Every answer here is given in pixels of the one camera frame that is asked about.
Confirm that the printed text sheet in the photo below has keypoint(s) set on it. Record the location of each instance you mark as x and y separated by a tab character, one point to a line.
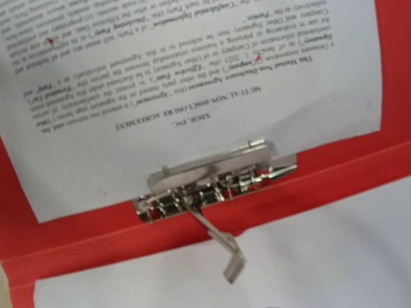
97	95

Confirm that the red folder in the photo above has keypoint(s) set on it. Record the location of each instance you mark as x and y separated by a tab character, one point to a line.
30	250

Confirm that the white sheet top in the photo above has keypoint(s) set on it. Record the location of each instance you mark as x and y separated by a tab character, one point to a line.
351	253

